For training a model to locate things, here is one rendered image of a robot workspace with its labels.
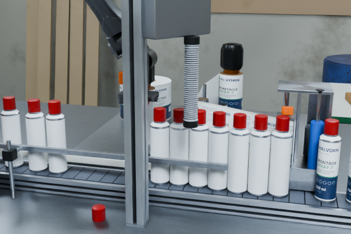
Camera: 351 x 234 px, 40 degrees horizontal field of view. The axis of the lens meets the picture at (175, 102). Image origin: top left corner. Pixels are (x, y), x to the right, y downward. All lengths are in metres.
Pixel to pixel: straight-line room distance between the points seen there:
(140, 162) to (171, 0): 0.37
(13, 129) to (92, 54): 2.82
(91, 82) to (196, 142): 3.03
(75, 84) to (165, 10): 3.24
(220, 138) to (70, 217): 0.42
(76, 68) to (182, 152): 3.05
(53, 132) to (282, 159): 0.61
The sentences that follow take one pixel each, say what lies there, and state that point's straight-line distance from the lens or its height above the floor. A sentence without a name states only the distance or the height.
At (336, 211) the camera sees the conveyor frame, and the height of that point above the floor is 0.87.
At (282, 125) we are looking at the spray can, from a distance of 1.19.
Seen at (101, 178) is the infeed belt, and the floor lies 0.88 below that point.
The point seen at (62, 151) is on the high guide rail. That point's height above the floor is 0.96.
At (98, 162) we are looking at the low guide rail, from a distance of 1.39.
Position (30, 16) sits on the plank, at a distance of 4.41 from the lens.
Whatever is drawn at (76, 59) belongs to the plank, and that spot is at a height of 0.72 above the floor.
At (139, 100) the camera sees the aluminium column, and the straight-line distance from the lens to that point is 1.08.
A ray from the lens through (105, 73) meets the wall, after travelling 4.58.
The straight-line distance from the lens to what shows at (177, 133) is 1.23.
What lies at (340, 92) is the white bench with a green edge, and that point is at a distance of 2.80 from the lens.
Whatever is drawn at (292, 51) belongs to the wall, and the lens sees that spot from 4.25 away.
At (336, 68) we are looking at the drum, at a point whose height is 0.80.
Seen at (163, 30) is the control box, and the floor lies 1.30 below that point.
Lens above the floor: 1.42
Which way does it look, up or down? 15 degrees down
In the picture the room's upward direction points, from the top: straight up
